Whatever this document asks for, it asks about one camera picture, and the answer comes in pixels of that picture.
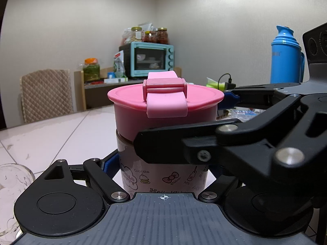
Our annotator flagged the orange lid pickle jar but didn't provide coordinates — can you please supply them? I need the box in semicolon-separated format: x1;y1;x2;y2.
83;58;100;82

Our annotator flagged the red contents jar right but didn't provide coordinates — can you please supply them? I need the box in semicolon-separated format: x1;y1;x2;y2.
156;27;169;44

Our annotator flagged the black charging cable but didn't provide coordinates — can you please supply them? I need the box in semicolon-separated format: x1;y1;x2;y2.
217;73;234;85

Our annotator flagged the pink bottle cap with strap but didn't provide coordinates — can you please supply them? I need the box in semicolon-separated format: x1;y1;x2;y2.
108;71;224;141

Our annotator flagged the red contents jar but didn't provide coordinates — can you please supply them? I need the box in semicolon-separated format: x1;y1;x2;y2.
156;27;169;44
142;30;157;43

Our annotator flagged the wooden side shelf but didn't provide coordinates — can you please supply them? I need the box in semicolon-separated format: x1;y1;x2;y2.
74;67;183;111

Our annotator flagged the black power adapter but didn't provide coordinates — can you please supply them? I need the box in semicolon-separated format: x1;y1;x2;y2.
224;82;236;91

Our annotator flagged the glass jar yellow lid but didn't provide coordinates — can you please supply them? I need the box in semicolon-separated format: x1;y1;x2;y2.
130;27;142;42

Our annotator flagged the clear drinking glass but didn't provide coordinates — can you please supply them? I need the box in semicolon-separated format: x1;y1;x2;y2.
1;163;35;244

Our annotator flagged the pink patterned bottle body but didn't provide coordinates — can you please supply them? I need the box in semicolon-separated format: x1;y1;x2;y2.
116;132;208;196

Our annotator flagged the red contents jar middle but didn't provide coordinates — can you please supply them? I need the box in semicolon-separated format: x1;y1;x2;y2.
142;30;157;43

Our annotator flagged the blue thermos flask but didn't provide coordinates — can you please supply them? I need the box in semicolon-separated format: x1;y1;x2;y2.
270;26;305;84

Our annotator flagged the teal toaster oven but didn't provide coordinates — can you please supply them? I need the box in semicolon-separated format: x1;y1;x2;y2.
119;41;175;79

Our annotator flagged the green packet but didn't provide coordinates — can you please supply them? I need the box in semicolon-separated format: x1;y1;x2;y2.
206;77;225;91

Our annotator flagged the blue white tissue pack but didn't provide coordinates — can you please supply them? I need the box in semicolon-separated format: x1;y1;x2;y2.
231;109;264;122

